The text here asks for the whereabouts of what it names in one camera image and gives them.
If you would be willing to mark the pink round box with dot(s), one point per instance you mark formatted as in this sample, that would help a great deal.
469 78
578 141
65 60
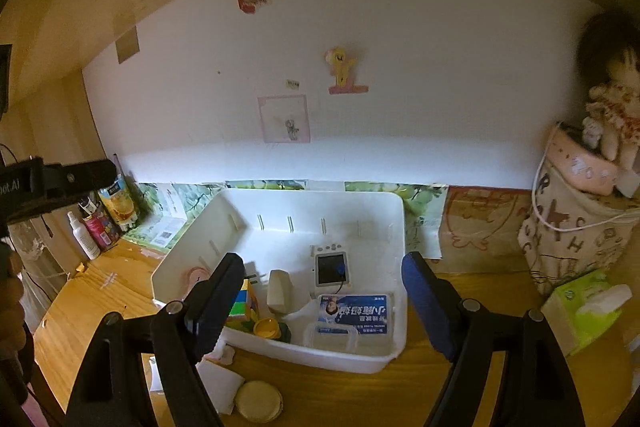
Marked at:
582 169

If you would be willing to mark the white plastic storage bin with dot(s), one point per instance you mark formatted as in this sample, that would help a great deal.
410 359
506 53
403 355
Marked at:
374 266

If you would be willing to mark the small white digital camera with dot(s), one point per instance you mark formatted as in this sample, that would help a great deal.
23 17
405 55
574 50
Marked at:
331 266

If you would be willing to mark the yellow juice carton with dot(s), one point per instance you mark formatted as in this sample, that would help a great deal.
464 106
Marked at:
119 203

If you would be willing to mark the beige angular device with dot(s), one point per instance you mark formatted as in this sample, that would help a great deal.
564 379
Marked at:
279 291

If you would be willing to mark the yellow pony wall sticker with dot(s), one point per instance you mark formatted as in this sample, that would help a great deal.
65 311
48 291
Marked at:
341 70

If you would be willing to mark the white spray bottle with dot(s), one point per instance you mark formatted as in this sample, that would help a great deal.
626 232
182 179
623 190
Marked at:
83 237

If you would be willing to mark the green tissue box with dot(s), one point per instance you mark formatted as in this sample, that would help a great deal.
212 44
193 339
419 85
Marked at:
583 309

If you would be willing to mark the brown hair rag doll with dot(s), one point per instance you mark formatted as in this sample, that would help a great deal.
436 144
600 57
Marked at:
608 63

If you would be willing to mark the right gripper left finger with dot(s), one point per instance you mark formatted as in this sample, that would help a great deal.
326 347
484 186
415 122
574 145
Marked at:
209 304

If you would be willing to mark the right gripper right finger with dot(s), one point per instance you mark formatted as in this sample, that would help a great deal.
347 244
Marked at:
438 305

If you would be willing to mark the red snack can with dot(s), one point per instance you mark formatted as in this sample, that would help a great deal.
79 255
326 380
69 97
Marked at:
99 223

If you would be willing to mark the white power adapter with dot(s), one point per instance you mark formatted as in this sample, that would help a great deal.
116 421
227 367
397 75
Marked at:
220 383

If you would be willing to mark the letter print fabric bag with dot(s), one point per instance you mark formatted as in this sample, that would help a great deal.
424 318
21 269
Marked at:
568 233

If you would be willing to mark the brown cartoon poster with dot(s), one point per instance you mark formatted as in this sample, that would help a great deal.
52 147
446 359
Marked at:
479 230

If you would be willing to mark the colourful rubik cube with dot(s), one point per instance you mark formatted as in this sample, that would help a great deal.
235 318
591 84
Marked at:
245 312

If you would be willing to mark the green landscape poster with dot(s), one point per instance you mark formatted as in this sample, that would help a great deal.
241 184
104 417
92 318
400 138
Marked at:
332 209

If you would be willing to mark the pink framed wall drawing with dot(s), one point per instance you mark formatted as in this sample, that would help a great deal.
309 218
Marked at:
284 119

